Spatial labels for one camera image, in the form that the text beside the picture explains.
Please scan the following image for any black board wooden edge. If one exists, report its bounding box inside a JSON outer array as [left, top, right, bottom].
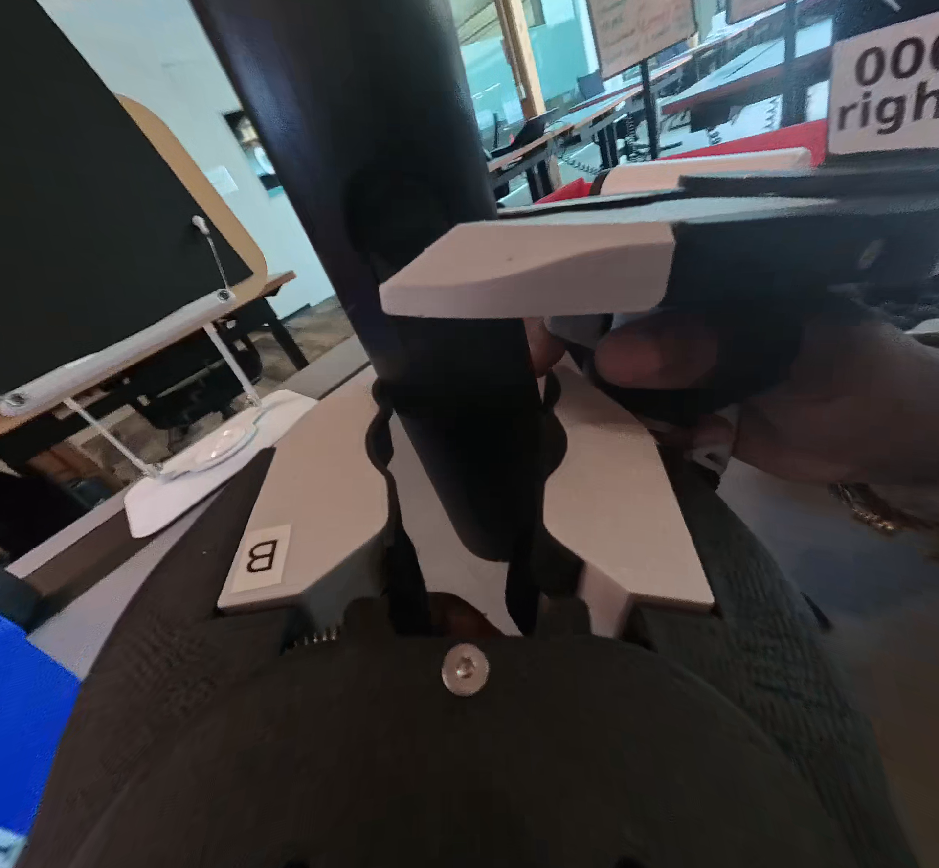
[[0, 0, 268, 420]]

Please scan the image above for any person's right hand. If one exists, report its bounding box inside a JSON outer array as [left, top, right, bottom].
[[527, 294, 939, 487]]

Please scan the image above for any wooden pillar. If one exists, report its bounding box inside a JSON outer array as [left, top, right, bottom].
[[477, 0, 547, 119]]

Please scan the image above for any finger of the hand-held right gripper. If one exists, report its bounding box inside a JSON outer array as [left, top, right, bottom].
[[379, 221, 677, 319], [499, 147, 837, 223]]

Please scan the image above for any blue bin white tag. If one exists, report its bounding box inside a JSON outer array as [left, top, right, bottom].
[[0, 615, 82, 840]]

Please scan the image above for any neighbouring grey desk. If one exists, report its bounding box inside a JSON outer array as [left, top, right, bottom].
[[279, 336, 371, 399]]

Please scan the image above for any red plastic bin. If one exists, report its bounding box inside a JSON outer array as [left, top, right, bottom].
[[536, 121, 831, 205]]

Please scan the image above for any white-tipped thin rod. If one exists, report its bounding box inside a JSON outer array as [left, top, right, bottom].
[[191, 215, 232, 300]]

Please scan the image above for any wooden office table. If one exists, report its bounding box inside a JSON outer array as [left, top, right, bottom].
[[488, 86, 647, 201], [0, 270, 309, 473]]

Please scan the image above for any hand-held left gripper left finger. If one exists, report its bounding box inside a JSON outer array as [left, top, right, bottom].
[[217, 369, 431, 639]]

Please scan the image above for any long office table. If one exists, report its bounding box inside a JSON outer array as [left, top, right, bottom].
[[660, 39, 833, 142]]

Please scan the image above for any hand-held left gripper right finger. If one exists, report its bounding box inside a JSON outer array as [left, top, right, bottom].
[[506, 362, 716, 637]]

